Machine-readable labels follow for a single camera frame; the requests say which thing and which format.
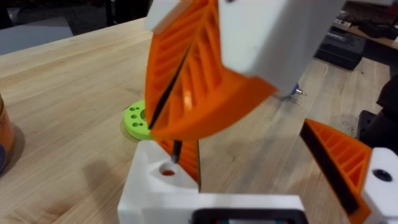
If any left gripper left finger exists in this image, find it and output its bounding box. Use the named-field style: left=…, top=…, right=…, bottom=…
left=117, top=138, right=201, bottom=224

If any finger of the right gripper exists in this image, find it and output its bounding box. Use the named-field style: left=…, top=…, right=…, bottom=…
left=149, top=0, right=346, bottom=141
left=144, top=0, right=195, bottom=129

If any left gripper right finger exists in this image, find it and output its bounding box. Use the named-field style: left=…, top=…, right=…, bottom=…
left=299, top=118, right=398, bottom=224

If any small black screw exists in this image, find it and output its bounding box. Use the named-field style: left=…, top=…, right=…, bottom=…
left=171, top=139, right=183, bottom=165

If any blue electric screwdriver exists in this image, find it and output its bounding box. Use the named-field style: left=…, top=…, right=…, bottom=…
left=281, top=82, right=308, bottom=101

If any green disc with holes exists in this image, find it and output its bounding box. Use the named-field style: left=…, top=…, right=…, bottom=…
left=123, top=100, right=155, bottom=141

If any black box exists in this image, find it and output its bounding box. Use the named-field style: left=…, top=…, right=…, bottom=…
left=313, top=26, right=367, bottom=71

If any orange toy tub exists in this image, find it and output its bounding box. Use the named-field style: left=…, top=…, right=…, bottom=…
left=0, top=93, right=16, bottom=175

